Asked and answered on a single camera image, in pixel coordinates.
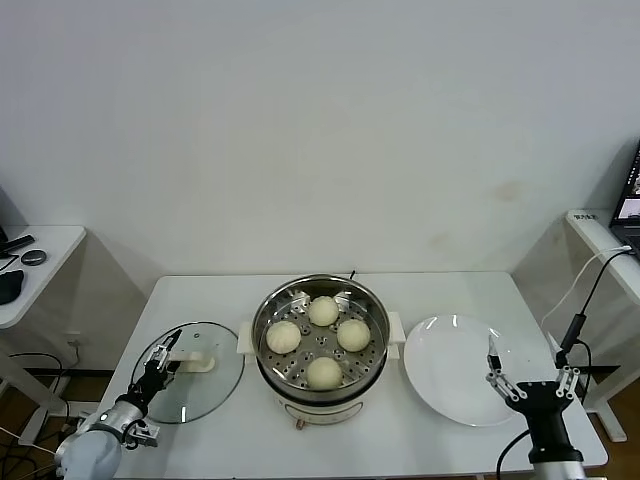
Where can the open laptop with lit screen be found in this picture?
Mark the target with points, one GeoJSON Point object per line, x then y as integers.
{"type": "Point", "coordinates": [629, 205]}

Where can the grey monitor edge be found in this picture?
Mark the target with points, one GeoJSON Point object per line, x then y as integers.
{"type": "Point", "coordinates": [7, 210]}

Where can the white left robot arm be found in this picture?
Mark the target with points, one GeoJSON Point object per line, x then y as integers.
{"type": "Point", "coordinates": [95, 450]}

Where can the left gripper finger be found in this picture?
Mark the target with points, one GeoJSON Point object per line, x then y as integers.
{"type": "Point", "coordinates": [172, 345]}
{"type": "Point", "coordinates": [152, 357]}

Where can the black computer mouse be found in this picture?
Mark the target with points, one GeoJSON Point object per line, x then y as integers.
{"type": "Point", "coordinates": [10, 285]}

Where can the white steamed baozi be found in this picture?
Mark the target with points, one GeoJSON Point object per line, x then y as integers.
{"type": "Point", "coordinates": [283, 337]}
{"type": "Point", "coordinates": [324, 311]}
{"type": "Point", "coordinates": [324, 372]}
{"type": "Point", "coordinates": [353, 335]}

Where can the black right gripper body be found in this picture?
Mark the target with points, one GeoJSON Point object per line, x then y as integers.
{"type": "Point", "coordinates": [542, 410]}

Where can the white round plate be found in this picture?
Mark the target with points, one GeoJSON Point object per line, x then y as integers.
{"type": "Point", "coordinates": [450, 370]}

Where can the black remote control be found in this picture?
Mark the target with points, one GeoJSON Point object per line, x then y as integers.
{"type": "Point", "coordinates": [17, 242]}

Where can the small white side table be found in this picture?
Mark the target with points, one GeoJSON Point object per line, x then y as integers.
{"type": "Point", "coordinates": [45, 270]}

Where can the round black disc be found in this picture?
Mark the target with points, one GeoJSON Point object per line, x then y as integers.
{"type": "Point", "coordinates": [34, 256]}

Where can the stainless steel steamer basket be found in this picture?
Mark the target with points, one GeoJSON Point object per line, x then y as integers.
{"type": "Point", "coordinates": [280, 370]}

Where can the cream electric cooker base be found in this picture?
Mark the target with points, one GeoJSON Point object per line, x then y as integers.
{"type": "Point", "coordinates": [325, 412]}

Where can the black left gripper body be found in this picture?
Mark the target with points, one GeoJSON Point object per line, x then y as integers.
{"type": "Point", "coordinates": [147, 385]}

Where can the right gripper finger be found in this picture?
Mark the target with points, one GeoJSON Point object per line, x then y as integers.
{"type": "Point", "coordinates": [495, 370]}
{"type": "Point", "coordinates": [567, 380]}

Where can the white wall outlet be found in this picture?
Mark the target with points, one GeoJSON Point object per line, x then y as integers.
{"type": "Point", "coordinates": [80, 341]}

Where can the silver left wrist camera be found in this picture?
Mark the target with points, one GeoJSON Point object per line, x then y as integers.
{"type": "Point", "coordinates": [145, 434]}

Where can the white desk with legs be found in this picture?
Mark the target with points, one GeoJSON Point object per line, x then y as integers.
{"type": "Point", "coordinates": [600, 235]}

